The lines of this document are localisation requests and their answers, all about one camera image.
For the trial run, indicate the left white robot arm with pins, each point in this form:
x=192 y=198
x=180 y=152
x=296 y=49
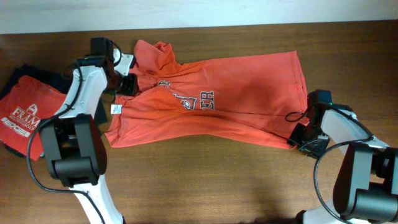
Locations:
x=73 y=147

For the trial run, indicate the folded red Fram t-shirt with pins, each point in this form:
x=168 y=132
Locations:
x=23 y=107

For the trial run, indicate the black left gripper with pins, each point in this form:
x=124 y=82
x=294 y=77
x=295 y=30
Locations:
x=131 y=86

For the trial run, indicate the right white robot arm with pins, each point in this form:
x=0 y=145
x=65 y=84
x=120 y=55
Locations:
x=365 y=190

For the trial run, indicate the folded dark navy garment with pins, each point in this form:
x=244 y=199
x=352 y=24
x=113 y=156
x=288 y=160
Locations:
x=53 y=79

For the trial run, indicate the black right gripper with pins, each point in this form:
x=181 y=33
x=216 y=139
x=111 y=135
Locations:
x=313 y=152

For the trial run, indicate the orange McKinney Boyd soccer t-shirt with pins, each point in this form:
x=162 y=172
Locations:
x=240 y=98

